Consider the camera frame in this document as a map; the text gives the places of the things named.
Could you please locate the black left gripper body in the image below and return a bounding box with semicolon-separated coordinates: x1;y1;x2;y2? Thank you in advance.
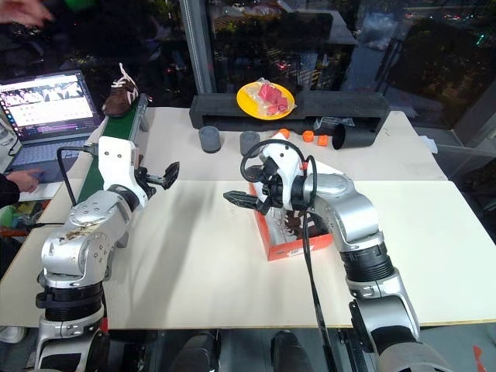
133;165;159;197

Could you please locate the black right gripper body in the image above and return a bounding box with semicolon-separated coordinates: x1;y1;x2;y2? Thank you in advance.
255;159;288;215

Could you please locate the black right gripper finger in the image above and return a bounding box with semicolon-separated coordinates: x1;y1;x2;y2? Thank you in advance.
245;164;268;184
222;190;269;212

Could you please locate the orange shoebox with white lid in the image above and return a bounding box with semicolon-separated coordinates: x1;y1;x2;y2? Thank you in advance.
247;129;343;262

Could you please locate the person's bare hand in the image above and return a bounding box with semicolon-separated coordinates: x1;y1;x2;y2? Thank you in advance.
5;169;44;194
0;0;54;26

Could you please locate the grey cylinder cup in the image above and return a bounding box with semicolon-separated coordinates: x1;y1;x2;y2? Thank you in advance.
198;126;222;153
239;131;261;157

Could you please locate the brown and white shoe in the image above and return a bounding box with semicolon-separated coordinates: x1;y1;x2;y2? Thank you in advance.
270;208;323;242
101;62;140;118

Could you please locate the green conveyor belt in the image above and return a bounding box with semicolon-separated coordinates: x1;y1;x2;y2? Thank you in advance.
75;92;150;249

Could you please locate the yellow plate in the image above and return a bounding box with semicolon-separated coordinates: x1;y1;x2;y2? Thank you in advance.
236;77;297;119

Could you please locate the bag of red blocks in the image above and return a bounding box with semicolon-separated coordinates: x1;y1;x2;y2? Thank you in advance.
250;78;295;117

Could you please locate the black plastic bag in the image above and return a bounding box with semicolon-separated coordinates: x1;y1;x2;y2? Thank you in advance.
312;115;354;136

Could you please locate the black cylinder tube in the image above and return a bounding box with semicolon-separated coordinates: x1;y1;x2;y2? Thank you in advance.
331;123;375;152

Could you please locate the long black foam block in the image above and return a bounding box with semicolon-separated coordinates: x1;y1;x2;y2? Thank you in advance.
189;91;391;133

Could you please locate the open laptop computer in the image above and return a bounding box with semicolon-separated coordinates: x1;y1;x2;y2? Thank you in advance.
0;69;104;195

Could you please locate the white sneaker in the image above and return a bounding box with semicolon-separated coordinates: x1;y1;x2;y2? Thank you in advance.
0;325;28;344

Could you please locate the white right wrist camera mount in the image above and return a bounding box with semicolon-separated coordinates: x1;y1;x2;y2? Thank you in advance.
267;139;311;210

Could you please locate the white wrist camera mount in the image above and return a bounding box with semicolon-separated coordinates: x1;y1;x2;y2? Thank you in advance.
96;136;150;208
267;139;311;210

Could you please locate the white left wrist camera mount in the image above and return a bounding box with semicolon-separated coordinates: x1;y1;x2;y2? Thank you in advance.
96;136;150;208

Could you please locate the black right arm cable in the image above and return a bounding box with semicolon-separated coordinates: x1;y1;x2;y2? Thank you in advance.
239;138;338;372

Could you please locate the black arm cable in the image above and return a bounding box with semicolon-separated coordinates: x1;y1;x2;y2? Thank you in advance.
57;143;98;206
239;138;338;372

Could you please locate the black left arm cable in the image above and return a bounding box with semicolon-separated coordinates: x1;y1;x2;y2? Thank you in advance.
57;143;98;206

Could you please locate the grey window frame post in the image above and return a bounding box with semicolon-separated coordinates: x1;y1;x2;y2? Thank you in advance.
179;0;215;96

